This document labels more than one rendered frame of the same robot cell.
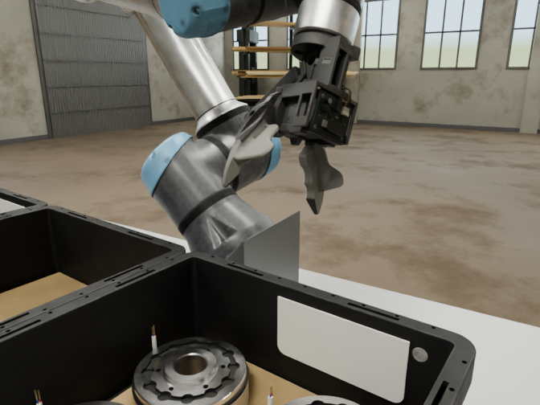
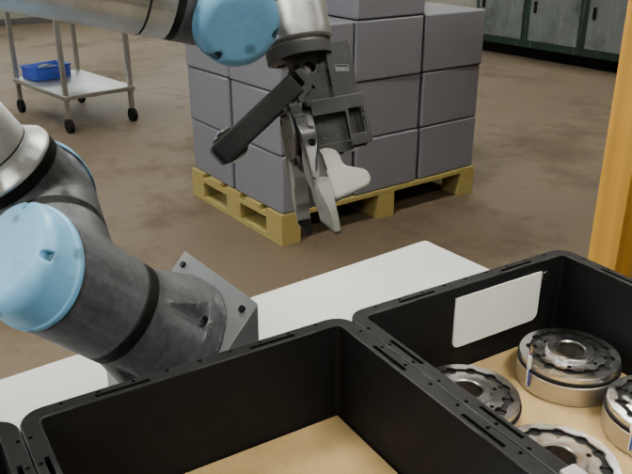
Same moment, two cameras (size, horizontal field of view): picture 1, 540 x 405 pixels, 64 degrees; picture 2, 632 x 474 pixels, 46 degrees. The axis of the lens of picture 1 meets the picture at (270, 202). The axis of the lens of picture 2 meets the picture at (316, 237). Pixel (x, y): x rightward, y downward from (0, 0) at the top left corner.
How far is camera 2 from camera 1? 0.73 m
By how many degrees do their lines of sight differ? 63
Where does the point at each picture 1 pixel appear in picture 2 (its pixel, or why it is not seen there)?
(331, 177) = not seen: hidden behind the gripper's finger
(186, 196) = (129, 293)
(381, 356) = (527, 292)
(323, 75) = (346, 85)
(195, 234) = (160, 339)
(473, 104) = not seen: outside the picture
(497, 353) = (361, 300)
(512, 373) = not seen: hidden behind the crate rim
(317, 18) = (319, 21)
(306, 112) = (353, 127)
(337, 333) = (499, 297)
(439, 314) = (286, 300)
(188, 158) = (92, 239)
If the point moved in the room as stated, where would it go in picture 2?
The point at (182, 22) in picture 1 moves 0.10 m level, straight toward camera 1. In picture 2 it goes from (250, 48) to (368, 52)
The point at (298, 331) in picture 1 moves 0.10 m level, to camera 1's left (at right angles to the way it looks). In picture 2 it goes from (471, 317) to (450, 365)
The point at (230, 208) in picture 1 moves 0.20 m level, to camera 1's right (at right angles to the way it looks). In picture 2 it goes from (173, 281) to (257, 218)
